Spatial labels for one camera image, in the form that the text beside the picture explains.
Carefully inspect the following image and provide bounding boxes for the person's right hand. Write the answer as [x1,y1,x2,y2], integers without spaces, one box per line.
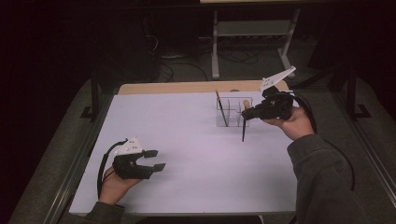
[263,105,316,142]

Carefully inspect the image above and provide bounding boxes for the hand-held gripper black cable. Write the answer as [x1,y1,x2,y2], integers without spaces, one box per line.
[96,139,129,200]
[289,92,357,192]

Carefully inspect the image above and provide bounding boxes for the dark makeup brush cream bristles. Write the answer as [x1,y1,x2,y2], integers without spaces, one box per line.
[241,99,252,143]

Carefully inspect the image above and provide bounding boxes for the white metal stand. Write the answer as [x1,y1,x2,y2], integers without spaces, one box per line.
[210,7,302,80]

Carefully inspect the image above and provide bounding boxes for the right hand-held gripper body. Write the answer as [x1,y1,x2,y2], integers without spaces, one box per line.
[255,65,297,121]

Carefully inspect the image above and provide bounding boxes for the right hand-held gripper black cable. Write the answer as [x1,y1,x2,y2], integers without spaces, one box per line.
[289,92,357,192]

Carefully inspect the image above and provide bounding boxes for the metal floor rail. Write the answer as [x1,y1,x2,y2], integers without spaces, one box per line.
[42,92,115,224]
[329,89,396,198]

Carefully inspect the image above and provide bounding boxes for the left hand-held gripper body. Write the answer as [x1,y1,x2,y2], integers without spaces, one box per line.
[111,136,155,181]

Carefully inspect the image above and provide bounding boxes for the black floor cable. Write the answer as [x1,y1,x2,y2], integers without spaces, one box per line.
[217,49,260,65]
[159,61,209,83]

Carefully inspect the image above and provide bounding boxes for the clear plastic organizer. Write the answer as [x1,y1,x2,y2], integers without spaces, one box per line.
[216,96,254,128]

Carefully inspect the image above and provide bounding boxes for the thin dark makeup brush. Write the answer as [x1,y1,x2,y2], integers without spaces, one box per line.
[215,89,230,128]

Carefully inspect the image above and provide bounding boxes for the black stand post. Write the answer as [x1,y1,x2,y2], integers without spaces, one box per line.
[79,70,103,123]
[346,58,374,121]

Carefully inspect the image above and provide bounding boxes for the person's left hand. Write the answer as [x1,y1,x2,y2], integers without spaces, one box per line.
[98,166,143,205]

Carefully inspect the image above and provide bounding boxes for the left hand-held gripper black cable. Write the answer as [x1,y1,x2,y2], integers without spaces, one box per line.
[96,139,129,200]

